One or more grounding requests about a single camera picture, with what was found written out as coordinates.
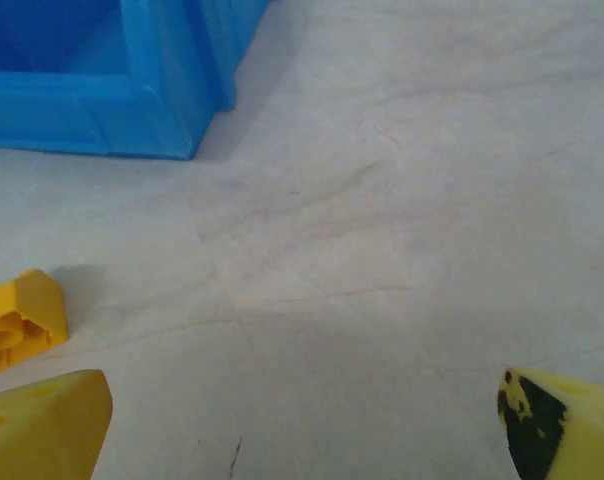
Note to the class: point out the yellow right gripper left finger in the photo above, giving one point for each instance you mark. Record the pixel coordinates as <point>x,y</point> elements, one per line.
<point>42,430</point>

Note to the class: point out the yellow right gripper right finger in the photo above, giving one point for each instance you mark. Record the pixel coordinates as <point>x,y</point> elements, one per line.
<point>582,440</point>

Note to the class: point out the yellow sloped lego brick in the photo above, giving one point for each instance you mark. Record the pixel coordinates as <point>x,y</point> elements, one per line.
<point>32,305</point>

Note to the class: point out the blue three-compartment plastic bin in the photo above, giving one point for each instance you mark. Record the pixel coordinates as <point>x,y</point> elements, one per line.
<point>157,100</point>

